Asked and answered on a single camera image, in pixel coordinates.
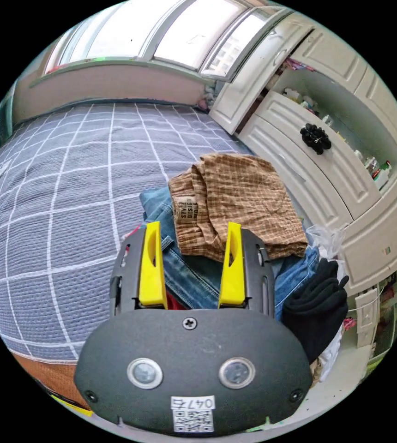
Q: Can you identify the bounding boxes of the brown plaid pants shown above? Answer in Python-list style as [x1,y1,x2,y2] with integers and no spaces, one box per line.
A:
[168,153,309,261]

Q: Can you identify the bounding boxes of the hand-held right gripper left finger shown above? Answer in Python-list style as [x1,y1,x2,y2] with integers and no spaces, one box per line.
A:
[138,221,168,310]

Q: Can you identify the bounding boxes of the window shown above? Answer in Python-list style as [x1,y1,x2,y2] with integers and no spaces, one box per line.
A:
[29,0,295,88]

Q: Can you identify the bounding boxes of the black hair scrunchie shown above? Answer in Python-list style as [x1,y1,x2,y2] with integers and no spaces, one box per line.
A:
[299,123,332,156]

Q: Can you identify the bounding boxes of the bed with grey checked quilt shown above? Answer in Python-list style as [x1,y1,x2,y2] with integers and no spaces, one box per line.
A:
[0,102,310,413]

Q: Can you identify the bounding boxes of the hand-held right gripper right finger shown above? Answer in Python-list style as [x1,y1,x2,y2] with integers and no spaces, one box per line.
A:
[217,221,247,310]

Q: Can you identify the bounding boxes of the pile of clothes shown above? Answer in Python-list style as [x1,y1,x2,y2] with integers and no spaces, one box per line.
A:
[120,186,350,383]

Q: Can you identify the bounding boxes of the white cupboard with shelves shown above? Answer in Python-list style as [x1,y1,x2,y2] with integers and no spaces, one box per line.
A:
[208,12,397,350]

